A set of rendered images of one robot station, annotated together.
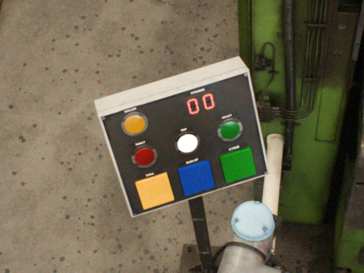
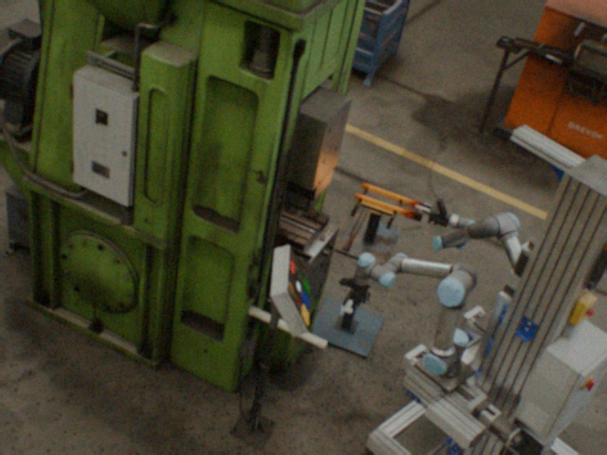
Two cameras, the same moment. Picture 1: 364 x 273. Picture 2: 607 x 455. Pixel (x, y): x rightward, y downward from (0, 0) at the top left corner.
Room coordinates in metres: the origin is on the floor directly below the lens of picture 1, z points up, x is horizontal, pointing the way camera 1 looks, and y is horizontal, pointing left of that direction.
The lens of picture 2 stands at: (0.73, 3.11, 3.86)
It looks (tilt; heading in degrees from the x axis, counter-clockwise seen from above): 38 degrees down; 272
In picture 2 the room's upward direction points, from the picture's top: 11 degrees clockwise
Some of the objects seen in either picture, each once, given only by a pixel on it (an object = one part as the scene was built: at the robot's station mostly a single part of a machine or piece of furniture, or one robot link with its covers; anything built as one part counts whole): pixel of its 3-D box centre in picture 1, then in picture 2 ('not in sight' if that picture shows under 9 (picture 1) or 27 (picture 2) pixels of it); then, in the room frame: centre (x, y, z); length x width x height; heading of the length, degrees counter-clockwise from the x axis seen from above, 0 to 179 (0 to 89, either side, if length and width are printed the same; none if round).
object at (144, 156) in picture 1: (144, 156); not in sight; (0.79, 0.09, 1.09); 0.05 x 0.03 x 0.04; 73
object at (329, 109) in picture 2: not in sight; (298, 125); (0.99, -0.66, 1.56); 0.42 x 0.39 x 0.40; 163
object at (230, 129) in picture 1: (229, 129); not in sight; (0.82, -0.11, 1.09); 0.05 x 0.03 x 0.04; 73
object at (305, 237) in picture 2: not in sight; (278, 224); (1.00, -0.62, 0.96); 0.42 x 0.20 x 0.09; 163
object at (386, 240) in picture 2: not in sight; (369, 240); (0.48, -0.96, 0.73); 0.40 x 0.30 x 0.02; 79
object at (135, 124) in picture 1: (134, 124); not in sight; (0.83, 0.09, 1.16); 0.05 x 0.03 x 0.04; 73
